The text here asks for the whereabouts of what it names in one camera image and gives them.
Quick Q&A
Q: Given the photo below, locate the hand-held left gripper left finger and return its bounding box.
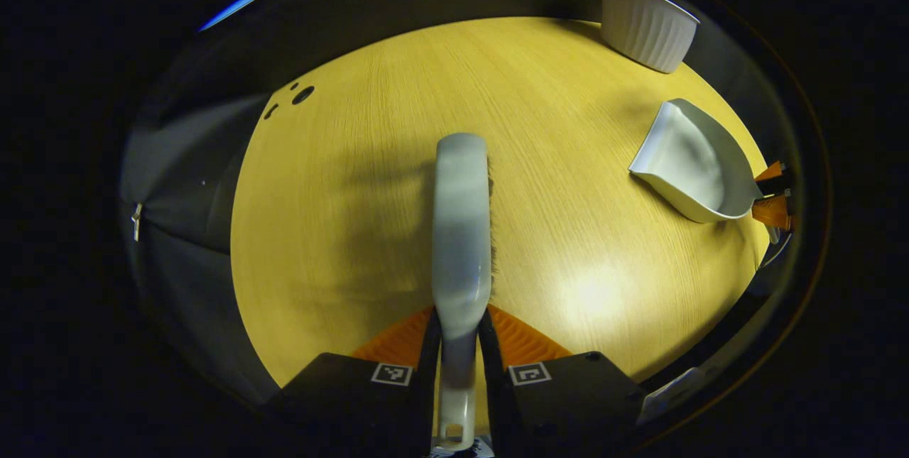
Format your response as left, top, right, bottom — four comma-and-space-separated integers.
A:
273, 305, 442, 458

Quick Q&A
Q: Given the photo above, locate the white ribbed garbage bin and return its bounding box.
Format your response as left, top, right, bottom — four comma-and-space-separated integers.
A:
593, 0, 700, 75

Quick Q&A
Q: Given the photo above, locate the wooden desktop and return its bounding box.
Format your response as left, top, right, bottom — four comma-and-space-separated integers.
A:
231, 16, 771, 391

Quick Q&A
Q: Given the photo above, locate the white dustpan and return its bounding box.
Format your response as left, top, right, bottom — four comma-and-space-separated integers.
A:
628, 98, 764, 224

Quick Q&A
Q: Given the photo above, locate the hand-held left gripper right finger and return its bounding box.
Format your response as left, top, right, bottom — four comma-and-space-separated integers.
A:
477, 304, 648, 458

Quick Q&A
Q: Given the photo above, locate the small white broom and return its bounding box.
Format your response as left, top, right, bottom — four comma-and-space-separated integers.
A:
431, 133, 494, 452

